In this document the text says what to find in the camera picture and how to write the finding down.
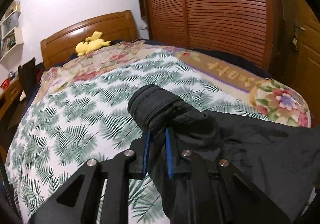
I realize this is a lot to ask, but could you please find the yellow plush toy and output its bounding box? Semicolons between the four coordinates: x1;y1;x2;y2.
75;31;111;56

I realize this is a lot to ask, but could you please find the wooden bed headboard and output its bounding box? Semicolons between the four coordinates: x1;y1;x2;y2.
40;10;138;70

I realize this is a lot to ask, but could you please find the wooden room door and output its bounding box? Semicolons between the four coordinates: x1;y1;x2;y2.
282;0;319;127

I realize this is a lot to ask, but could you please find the wooden louvered wardrobe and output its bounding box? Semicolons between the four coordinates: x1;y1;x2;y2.
141;0;279;70

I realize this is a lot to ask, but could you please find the fern print white blanket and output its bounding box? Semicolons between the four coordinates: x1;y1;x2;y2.
5;49;263;223

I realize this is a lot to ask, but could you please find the red basket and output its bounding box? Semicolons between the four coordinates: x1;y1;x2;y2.
1;78;10;90

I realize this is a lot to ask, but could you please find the floral quilt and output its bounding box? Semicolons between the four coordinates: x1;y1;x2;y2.
36;41;311;127

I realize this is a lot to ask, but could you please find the white wall shelf unit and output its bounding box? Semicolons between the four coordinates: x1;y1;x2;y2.
1;1;24;60

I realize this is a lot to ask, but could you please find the dark wooden chair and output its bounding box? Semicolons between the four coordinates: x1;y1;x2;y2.
18;57;37;99

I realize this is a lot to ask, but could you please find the black jacket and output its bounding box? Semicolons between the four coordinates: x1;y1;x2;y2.
127;84;319;223

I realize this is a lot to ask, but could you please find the wooden desk with cabinets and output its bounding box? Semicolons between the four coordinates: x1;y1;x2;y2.
1;77;22;160

